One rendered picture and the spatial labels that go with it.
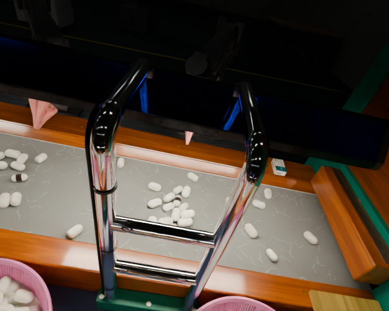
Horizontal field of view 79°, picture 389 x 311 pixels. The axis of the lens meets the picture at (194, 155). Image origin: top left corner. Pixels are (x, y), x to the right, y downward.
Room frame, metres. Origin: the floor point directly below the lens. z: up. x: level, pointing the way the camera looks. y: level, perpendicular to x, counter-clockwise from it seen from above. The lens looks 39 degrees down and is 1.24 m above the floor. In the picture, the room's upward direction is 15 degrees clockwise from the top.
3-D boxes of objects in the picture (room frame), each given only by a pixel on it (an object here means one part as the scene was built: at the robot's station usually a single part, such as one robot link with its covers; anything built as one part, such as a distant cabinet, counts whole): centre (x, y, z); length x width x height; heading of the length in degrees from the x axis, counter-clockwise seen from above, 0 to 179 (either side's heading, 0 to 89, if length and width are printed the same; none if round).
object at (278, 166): (0.64, -0.28, 0.77); 0.06 x 0.04 x 0.02; 5
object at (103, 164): (0.26, 0.02, 0.90); 0.20 x 0.19 x 0.45; 95
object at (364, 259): (0.44, -0.41, 0.83); 0.30 x 0.06 x 0.07; 5
